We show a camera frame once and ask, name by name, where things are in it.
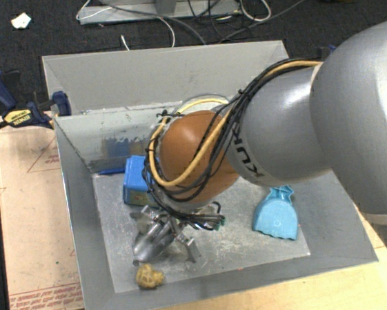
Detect blue pen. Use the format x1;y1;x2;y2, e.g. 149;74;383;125
97;166;126;177

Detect tan lumpy ball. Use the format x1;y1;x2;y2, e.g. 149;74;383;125
133;261;167;292

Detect grey metal bin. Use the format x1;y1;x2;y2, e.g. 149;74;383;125
41;20;382;310

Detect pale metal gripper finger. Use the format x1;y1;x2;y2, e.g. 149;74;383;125
177;232;203;265

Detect brown cardboard board red print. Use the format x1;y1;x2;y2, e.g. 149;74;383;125
0;108;86;310

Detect light blue plastic scoop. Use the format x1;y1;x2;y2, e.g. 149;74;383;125
247;183;301;246

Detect blue box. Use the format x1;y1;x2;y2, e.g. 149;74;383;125
117;153;163;212

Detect shiny silver metal object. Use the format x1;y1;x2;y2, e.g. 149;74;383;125
128;219;178;267

